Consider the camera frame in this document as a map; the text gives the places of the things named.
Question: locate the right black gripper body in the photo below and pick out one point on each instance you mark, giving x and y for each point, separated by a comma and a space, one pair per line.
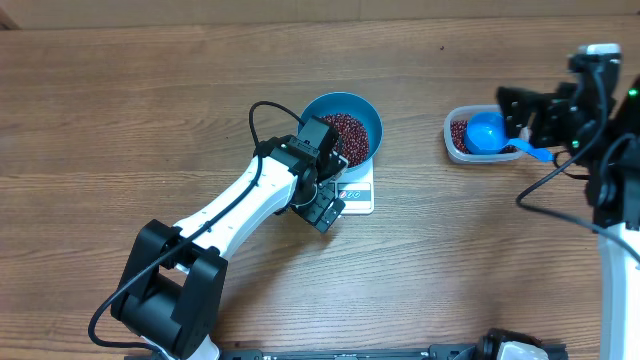
555, 129

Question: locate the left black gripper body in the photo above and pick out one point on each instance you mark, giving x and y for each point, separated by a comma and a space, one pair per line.
313, 211

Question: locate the blue plastic measuring scoop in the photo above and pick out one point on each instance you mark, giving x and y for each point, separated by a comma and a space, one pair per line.
494, 118

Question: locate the white digital kitchen scale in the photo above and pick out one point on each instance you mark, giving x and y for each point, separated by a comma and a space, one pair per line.
356, 189

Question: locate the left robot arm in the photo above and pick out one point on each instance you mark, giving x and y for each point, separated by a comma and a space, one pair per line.
172, 283

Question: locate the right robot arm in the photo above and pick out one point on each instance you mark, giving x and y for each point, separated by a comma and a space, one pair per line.
602, 137

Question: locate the red beans in bowl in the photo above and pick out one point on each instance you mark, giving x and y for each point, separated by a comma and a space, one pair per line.
353, 138

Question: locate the teal metal bowl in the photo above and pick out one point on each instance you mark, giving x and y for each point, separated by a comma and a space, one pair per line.
358, 108

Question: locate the clear plastic container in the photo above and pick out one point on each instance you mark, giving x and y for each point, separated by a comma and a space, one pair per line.
464, 113

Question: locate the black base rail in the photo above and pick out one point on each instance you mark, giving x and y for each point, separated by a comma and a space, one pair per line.
434, 352

